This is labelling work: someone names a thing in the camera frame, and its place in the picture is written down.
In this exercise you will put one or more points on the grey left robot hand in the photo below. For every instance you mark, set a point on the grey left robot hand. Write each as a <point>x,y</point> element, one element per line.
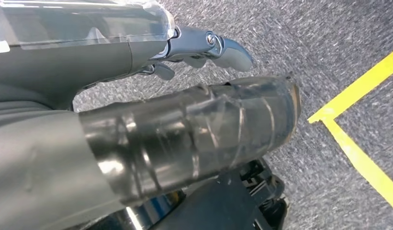
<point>183,133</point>

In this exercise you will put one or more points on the black robot lower body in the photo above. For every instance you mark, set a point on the black robot lower body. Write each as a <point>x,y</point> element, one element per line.
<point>221,206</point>

